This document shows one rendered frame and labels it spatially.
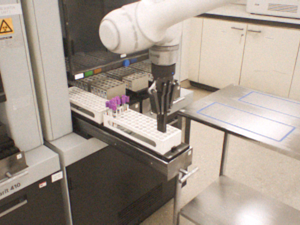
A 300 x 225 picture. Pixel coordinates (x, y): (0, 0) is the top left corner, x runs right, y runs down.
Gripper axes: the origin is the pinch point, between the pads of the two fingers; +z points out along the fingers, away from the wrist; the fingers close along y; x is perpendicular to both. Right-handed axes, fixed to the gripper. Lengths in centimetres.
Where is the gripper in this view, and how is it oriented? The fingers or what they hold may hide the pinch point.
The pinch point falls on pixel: (162, 121)
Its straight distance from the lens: 105.7
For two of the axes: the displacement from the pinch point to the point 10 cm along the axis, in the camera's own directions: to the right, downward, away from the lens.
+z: 0.0, 9.0, 4.4
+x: 7.3, 3.0, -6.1
